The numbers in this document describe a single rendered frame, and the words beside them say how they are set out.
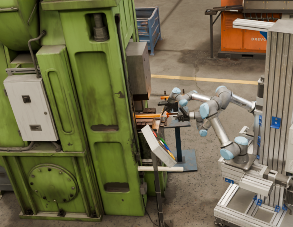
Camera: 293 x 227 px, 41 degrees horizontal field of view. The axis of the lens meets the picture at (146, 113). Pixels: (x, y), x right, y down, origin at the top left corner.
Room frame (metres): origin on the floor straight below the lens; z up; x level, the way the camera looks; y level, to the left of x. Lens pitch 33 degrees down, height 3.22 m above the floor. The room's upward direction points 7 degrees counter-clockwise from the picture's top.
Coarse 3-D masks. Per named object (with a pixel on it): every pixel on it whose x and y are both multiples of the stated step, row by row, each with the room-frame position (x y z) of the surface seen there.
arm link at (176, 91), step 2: (174, 88) 3.30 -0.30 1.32; (176, 88) 3.31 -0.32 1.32; (178, 88) 3.32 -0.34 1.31; (174, 90) 3.28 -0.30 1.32; (176, 90) 3.28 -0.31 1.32; (178, 90) 3.29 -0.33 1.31; (172, 92) 3.29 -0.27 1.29; (174, 92) 3.27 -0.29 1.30; (176, 92) 3.26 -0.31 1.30; (178, 92) 3.26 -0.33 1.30; (170, 94) 3.31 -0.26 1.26; (172, 94) 3.28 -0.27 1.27; (174, 94) 3.27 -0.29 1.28; (176, 94) 3.26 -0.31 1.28; (178, 94) 3.26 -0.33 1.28; (170, 96) 3.29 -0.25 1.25; (172, 96) 3.28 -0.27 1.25; (174, 96) 3.25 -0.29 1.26; (170, 98) 3.28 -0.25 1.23; (172, 98) 3.27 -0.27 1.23; (174, 98) 3.25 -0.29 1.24
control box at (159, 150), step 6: (144, 132) 2.86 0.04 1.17; (150, 132) 2.81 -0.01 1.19; (150, 138) 2.74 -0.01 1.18; (156, 138) 2.74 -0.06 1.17; (150, 144) 2.68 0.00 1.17; (156, 144) 2.63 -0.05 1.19; (162, 144) 2.76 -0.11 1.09; (156, 150) 2.60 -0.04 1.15; (162, 150) 2.61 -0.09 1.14; (162, 156) 2.61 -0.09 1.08; (168, 156) 2.62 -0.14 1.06; (168, 162) 2.62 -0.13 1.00; (174, 162) 2.63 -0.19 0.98
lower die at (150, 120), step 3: (135, 114) 3.44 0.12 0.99; (138, 114) 3.44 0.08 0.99; (141, 114) 3.43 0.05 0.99; (144, 117) 3.36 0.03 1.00; (147, 117) 3.35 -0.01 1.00; (150, 117) 3.35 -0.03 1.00; (138, 120) 3.33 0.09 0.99; (141, 120) 3.32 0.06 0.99; (144, 120) 3.32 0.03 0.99; (147, 120) 3.31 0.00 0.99; (150, 120) 3.30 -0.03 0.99; (153, 120) 3.34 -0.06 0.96; (138, 123) 3.29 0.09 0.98; (144, 123) 3.28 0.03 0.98; (147, 123) 3.27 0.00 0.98; (150, 123) 3.26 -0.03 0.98; (153, 123) 3.32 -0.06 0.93; (138, 126) 3.27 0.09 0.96; (144, 126) 3.25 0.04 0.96; (150, 126) 3.24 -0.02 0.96
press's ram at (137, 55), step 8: (128, 48) 3.37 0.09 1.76; (136, 48) 3.35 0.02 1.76; (144, 48) 3.33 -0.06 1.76; (128, 56) 3.21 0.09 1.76; (136, 56) 3.20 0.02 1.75; (144, 56) 3.28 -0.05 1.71; (128, 64) 3.22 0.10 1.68; (136, 64) 3.20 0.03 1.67; (144, 64) 3.23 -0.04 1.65; (136, 72) 3.20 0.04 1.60; (144, 72) 3.19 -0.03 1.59; (136, 80) 3.21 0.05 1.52; (144, 80) 3.19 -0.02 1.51; (136, 88) 3.21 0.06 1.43; (144, 88) 3.19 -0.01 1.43
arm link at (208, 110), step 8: (208, 104) 2.87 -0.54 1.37; (216, 104) 2.89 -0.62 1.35; (200, 112) 2.89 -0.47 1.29; (208, 112) 2.82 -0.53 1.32; (216, 112) 2.84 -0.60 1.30; (216, 120) 2.80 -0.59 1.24; (216, 128) 2.76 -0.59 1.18; (224, 136) 2.72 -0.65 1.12; (224, 144) 2.68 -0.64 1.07; (232, 144) 2.67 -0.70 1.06; (224, 152) 2.63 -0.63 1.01; (232, 152) 2.62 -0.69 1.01
